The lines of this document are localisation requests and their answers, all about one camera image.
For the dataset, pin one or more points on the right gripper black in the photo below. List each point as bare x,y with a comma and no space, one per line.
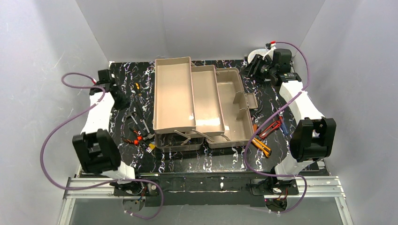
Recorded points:
254,68

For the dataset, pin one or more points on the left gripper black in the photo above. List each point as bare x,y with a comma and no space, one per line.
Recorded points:
117,99

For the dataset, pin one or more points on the orange black pliers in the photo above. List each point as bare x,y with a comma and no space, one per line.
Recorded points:
136,140

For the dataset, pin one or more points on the beige plastic tool box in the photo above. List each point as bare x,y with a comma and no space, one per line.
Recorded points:
197,104

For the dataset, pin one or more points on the black handled claw hammer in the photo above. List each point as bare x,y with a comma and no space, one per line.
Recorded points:
136,108

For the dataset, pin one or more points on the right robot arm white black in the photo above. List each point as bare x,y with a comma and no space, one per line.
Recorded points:
314,134

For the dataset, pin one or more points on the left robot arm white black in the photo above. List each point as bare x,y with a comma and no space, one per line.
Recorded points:
95,148

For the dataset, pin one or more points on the silver combination wrench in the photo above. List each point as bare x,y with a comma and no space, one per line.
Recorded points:
132,115

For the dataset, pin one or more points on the white tape roll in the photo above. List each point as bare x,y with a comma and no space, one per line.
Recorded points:
252,54

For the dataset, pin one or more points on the black silver screwdriver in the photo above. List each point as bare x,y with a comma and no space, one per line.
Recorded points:
142,126

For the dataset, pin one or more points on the yellow hex key set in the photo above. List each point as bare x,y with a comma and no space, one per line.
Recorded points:
150,147

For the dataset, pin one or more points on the red utility knife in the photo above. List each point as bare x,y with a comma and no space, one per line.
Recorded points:
270,129

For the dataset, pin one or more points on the blue screwdriver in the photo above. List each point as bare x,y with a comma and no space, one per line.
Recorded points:
283,126

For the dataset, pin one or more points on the orange utility knife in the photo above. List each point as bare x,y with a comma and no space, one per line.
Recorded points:
263,147

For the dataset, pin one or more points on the black mounting plate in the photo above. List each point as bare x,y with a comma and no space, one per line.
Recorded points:
219,188

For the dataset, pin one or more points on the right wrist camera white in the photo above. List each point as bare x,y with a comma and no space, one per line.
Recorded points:
271,47

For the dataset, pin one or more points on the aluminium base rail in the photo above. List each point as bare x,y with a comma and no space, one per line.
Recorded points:
92,201

